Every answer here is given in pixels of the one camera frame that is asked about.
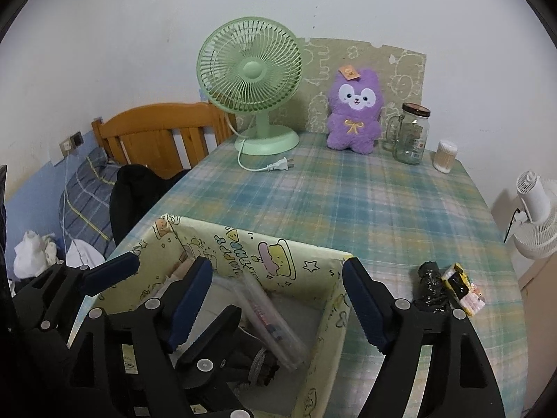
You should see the green printed board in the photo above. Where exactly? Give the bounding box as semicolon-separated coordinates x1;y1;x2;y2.
287;37;428;140

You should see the black plastic bag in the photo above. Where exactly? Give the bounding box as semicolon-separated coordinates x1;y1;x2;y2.
414;261;453;314

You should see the green fan power cord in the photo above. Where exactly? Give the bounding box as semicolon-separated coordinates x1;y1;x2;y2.
236;137;296;172

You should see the green desk fan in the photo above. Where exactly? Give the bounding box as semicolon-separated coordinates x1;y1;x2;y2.
197;16;304;156

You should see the purple plush toy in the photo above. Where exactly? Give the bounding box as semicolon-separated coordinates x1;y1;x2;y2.
326;69;384;155

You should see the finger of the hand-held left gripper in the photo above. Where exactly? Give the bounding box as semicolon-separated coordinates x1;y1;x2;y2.
15;251;141;345
174;305;242;388

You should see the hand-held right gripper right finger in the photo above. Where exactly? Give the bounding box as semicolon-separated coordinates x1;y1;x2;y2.
342;258;508;418

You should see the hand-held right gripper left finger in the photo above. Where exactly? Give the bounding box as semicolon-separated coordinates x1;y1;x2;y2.
70;256;214;418

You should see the yellow printed storage box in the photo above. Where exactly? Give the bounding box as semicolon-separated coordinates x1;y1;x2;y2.
85;213;354;418

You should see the black garment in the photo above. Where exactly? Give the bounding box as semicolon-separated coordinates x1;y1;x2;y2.
109;164;190;247

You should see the yellow snack packet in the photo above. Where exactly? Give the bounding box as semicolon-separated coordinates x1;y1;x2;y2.
440;262;487;318

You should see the black fan cable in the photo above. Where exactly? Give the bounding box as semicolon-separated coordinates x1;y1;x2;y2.
504;207;525;245

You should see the white charging cable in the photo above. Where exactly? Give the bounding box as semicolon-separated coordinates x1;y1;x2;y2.
61;152;72;262

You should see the wooden bed headboard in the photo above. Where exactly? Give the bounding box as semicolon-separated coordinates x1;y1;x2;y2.
91;102;238;179

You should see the glass jar mug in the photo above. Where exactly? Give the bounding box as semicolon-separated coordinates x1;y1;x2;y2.
383;102;431;166

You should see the grey scrunchie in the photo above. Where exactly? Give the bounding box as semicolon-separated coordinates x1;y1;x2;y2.
244;348;283;386

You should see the beige door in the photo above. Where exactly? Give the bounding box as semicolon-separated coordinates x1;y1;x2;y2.
516;257;557;305

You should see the white standing fan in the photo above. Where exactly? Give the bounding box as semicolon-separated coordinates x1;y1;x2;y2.
505;170;557;260

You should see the clear plastic packet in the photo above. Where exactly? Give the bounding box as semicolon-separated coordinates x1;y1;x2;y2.
233;272;312;371

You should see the white cloth pile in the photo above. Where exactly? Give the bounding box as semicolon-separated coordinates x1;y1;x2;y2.
13;230;59;277

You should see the cotton swab container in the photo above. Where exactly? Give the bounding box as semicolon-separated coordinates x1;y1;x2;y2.
432;140;457;173

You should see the white garment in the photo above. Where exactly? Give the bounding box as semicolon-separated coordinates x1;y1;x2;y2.
65;239;107;268

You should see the blue plaid pillow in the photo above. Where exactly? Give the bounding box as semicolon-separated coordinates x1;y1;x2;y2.
58;148;120;253

